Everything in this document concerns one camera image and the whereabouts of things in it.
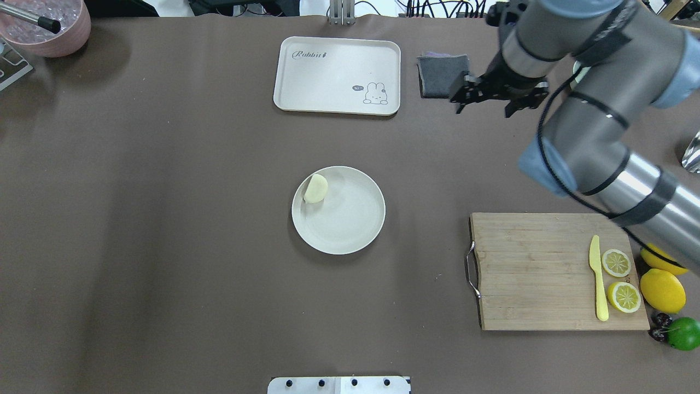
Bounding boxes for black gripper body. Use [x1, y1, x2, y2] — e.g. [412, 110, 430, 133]
[472, 52, 550, 105]

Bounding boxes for beige round plate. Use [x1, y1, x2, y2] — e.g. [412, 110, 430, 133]
[290, 165, 387, 255]

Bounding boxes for white steamed bun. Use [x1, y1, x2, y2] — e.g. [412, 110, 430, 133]
[303, 173, 329, 204]

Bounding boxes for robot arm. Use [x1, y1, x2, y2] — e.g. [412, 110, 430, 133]
[448, 1, 698, 273]

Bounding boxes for cream rabbit tray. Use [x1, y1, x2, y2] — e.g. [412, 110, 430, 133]
[273, 37, 401, 115]

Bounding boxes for grey folded cloth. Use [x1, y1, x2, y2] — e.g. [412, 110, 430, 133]
[417, 51, 469, 99]

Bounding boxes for mint green bowl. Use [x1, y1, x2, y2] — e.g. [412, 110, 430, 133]
[571, 61, 590, 86]

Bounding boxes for wooden cutting board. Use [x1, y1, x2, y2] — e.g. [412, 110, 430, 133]
[470, 212, 650, 331]

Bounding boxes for silver foil object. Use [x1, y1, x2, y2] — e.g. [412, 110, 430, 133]
[680, 131, 700, 173]

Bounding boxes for upper lemon slice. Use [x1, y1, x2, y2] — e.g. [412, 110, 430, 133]
[602, 248, 633, 279]

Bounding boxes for lemon slice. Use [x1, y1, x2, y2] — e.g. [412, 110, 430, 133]
[606, 281, 643, 314]
[602, 248, 633, 279]

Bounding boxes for wooden stand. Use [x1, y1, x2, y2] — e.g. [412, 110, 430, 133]
[657, 0, 699, 33]

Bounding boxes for upper whole lemon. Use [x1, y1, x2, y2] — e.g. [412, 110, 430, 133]
[640, 244, 689, 276]

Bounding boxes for whole lemon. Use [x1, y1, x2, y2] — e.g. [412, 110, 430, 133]
[639, 268, 687, 314]
[640, 244, 689, 276]

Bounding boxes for lower lemon slice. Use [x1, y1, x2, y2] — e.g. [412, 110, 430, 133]
[606, 281, 643, 314]

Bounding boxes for yellow plastic knife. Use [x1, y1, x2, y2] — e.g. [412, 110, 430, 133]
[588, 235, 609, 322]

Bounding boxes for lower whole lemon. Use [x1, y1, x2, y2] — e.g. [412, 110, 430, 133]
[639, 268, 687, 314]

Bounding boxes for dark cherries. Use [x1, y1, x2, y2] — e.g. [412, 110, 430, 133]
[647, 312, 673, 342]

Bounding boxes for green lime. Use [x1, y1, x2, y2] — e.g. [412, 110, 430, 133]
[667, 317, 699, 351]

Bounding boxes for metal rod black tip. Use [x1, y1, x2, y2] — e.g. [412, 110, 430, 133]
[1, 1, 62, 33]

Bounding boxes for pink bucket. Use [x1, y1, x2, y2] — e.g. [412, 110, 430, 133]
[1, 1, 91, 57]

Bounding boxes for aluminium camera post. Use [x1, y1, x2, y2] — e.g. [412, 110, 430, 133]
[327, 0, 357, 26]

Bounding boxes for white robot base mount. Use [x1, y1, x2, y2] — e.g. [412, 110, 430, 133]
[267, 375, 412, 393]

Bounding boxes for grey metal bracket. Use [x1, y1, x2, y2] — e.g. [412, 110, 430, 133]
[0, 38, 33, 91]

